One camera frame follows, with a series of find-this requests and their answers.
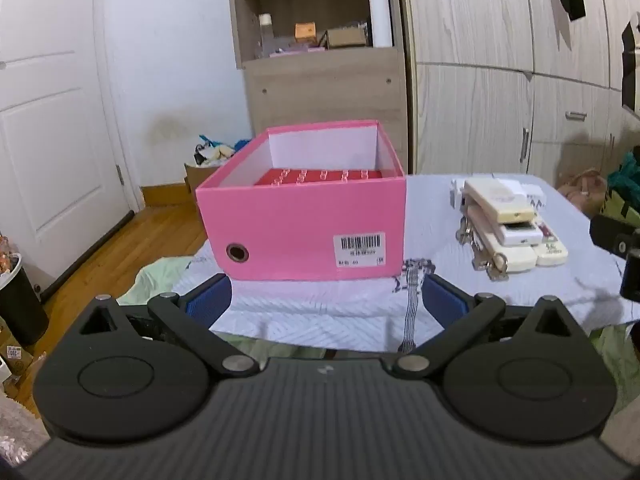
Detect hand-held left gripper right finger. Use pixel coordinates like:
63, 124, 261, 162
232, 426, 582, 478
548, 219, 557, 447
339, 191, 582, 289
392, 274, 576, 380

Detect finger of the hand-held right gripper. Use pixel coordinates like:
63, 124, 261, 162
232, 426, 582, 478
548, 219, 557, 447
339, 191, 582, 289
590, 214, 640, 261
620, 252, 640, 303

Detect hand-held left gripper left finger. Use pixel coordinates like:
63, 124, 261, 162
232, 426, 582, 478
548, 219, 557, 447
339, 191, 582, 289
75, 274, 260, 379

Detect silver key bunch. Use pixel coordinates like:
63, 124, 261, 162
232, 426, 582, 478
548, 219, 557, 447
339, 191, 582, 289
456, 215, 481, 247
472, 254, 510, 281

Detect white remote control green print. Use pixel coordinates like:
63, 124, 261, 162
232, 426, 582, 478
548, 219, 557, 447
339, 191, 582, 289
530, 232, 569, 267

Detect white charger with grey print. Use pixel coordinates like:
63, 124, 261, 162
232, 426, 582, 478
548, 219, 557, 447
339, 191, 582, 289
520, 186, 547, 211

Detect white remote control with display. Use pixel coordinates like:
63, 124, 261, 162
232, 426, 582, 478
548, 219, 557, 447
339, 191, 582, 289
467, 206, 544, 247

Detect pink cardboard box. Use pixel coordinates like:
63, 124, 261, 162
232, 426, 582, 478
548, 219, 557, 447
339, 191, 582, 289
195, 120, 407, 282

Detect white power bank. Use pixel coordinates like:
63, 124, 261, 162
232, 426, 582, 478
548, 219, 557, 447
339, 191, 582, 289
492, 177, 525, 197

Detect brown bag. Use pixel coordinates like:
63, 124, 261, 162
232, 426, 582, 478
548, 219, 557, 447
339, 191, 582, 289
557, 170, 608, 217

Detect light green bedsheet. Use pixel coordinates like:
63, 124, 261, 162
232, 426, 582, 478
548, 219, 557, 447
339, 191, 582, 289
117, 256, 640, 413

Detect teal cloth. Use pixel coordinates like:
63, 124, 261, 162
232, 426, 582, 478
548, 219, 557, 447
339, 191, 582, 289
607, 152, 640, 195

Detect white printed table cloth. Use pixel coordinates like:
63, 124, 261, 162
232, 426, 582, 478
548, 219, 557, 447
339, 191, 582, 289
170, 175, 640, 352

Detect cardboard box on floor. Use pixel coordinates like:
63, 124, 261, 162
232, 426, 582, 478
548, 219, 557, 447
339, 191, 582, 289
184, 160, 226, 196

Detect black door draft stopper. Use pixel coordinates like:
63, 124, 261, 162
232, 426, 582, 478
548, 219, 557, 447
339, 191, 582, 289
40, 210, 135, 304

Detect red tray with clear pegs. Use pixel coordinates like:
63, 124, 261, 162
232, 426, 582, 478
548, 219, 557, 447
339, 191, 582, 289
252, 169, 396, 189

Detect black trash bin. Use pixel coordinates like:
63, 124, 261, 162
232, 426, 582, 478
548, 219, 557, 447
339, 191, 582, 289
0, 252, 50, 346

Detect small labelled boxes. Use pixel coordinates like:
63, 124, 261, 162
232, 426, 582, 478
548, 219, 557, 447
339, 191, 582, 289
0, 305, 32, 401

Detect light wooden wardrobe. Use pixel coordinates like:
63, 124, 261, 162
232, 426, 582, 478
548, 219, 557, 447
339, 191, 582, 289
400, 0, 640, 198

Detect wooden shelf cabinet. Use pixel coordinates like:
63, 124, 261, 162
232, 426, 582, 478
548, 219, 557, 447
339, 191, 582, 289
226, 0, 412, 176

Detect clear plastic bag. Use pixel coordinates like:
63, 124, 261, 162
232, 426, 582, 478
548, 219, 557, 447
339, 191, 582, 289
0, 400, 47, 467

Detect white door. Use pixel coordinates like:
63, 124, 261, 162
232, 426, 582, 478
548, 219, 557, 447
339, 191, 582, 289
0, 0, 135, 281

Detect flat pink item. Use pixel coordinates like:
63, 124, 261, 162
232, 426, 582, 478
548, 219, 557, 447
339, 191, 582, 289
270, 45, 326, 56

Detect clear bottle white cap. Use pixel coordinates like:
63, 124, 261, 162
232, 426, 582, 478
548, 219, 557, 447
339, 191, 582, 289
258, 13, 275, 56

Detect small brown cardboard box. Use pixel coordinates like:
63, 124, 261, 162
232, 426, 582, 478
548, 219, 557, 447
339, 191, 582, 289
326, 27, 369, 50

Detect white paper roll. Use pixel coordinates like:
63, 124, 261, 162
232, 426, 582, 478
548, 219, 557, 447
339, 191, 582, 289
369, 0, 394, 49

